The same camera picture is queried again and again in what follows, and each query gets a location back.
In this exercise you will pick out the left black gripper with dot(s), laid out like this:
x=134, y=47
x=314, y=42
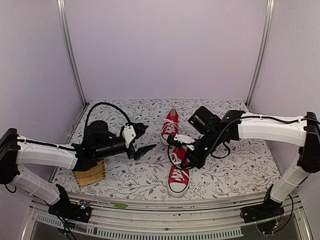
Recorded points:
x=138, y=154

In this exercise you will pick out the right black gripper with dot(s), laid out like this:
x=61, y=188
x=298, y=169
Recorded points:
x=196, y=161

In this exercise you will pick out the red sneaker with laces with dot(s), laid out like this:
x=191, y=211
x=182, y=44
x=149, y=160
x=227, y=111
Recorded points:
x=170, y=126

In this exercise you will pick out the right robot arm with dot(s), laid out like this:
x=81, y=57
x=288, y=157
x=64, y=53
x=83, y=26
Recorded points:
x=301, y=131

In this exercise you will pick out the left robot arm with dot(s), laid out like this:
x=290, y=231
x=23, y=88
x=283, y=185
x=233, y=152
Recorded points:
x=98, y=143

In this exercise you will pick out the woven bamboo basket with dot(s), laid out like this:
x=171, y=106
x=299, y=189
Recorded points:
x=92, y=176

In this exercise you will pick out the floral patterned table mat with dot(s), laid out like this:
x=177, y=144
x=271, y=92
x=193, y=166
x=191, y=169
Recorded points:
x=246, y=168

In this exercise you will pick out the green tape piece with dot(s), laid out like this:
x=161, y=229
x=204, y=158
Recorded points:
x=120, y=206

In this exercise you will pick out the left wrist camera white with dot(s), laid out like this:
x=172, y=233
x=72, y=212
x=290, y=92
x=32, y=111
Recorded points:
x=132, y=131

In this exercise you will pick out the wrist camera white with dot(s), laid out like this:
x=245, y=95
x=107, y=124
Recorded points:
x=179, y=140
x=132, y=131

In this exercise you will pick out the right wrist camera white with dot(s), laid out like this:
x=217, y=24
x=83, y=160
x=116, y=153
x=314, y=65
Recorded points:
x=179, y=140

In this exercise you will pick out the front aluminium rail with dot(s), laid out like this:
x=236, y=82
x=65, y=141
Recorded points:
x=209, y=219

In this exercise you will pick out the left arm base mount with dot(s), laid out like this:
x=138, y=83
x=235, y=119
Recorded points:
x=71, y=211

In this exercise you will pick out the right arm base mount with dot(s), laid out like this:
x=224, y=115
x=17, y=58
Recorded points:
x=262, y=211

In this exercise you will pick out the right aluminium frame post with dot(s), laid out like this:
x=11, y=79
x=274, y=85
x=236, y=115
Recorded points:
x=270, y=4

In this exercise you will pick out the aluminium frame post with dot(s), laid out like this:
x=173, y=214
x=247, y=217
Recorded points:
x=270, y=4
x=61, y=7

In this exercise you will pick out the left aluminium frame post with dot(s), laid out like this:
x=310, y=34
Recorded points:
x=61, y=7

